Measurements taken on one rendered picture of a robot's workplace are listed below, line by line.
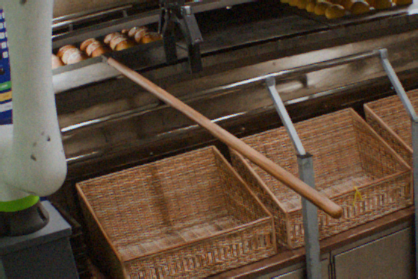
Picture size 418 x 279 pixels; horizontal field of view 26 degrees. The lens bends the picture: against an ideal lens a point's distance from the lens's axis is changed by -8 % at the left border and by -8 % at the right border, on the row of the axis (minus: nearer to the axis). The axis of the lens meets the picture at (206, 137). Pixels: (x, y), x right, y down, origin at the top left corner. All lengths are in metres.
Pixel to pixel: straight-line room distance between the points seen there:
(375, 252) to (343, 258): 0.14
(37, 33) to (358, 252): 1.79
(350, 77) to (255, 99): 0.43
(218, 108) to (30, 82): 1.66
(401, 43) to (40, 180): 2.24
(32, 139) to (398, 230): 1.82
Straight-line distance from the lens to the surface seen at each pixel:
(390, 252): 3.48
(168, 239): 3.49
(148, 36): 3.76
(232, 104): 3.57
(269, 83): 3.19
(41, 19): 1.96
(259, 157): 2.43
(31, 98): 1.98
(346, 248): 3.36
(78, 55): 3.69
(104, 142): 3.43
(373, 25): 3.81
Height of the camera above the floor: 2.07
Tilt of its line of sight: 19 degrees down
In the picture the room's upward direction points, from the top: 9 degrees counter-clockwise
